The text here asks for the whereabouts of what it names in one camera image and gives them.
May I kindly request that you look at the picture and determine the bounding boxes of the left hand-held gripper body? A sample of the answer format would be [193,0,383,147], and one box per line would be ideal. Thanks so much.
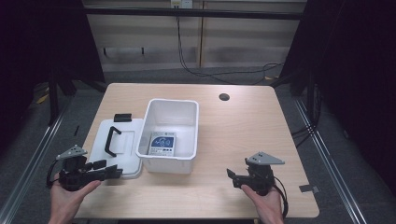
[55,144,106,192]

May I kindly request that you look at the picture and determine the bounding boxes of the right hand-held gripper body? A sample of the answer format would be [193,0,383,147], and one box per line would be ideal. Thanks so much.
[244,151,286,197]

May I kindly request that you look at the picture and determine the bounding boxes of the white lid with black handle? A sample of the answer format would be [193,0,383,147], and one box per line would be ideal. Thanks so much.
[88,113,145,180]

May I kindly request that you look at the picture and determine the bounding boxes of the white plastic storage bin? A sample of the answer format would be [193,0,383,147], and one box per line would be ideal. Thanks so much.
[135,98,200,175]

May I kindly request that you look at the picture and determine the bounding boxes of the person's left hand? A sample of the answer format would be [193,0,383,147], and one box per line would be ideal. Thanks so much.
[48,173,103,224]

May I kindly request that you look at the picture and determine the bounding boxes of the person's right hand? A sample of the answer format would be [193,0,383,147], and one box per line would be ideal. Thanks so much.
[241,184,285,224]

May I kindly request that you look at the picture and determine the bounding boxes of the grey tape piece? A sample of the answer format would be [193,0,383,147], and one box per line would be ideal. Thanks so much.
[299,184,320,194]

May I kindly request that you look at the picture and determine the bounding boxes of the white and blue packet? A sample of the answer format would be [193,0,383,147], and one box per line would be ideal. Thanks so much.
[148,131,177,157]

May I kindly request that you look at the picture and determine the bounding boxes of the black metal stand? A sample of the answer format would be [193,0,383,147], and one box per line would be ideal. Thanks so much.
[47,71,61,126]

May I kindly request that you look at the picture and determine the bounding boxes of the yellow floor tape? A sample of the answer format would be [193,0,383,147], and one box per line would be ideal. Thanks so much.
[35,92,50,105]

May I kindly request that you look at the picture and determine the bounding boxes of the dark curtain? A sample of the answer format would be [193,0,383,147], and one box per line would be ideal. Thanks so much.
[278,0,396,189]
[0,0,106,157]

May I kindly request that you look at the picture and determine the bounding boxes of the left hand-held gripper cable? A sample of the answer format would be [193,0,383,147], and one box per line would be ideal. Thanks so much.
[46,159,62,189]

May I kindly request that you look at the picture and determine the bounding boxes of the hand-held gripper cable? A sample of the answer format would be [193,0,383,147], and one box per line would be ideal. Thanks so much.
[46,159,62,189]
[272,175,290,219]

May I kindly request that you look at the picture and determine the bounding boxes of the right hand-held gripper cable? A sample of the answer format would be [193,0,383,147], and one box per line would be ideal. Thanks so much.
[272,175,290,219]

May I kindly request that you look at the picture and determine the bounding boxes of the metal floor rail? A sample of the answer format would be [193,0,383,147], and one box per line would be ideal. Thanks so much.
[293,99,369,224]
[0,102,73,224]

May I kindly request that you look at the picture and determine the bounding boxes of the black floor cables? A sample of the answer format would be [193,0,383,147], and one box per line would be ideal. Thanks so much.
[290,83,322,149]

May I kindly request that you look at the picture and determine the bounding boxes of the black wall cable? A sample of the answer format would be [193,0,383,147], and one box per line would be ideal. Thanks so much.
[176,17,284,86]

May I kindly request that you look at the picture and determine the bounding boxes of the black metal frame bar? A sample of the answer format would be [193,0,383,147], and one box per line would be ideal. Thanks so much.
[83,7,304,21]

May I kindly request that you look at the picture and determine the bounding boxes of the white wall socket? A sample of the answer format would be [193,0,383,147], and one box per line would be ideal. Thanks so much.
[170,0,194,9]

